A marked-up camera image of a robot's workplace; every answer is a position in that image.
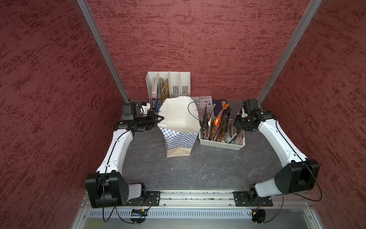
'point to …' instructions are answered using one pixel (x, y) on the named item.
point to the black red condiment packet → (205, 133)
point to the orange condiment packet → (218, 120)
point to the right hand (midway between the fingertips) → (236, 126)
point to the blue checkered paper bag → (181, 126)
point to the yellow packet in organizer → (165, 90)
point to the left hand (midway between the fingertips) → (163, 120)
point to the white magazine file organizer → (179, 83)
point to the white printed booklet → (202, 101)
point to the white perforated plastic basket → (234, 146)
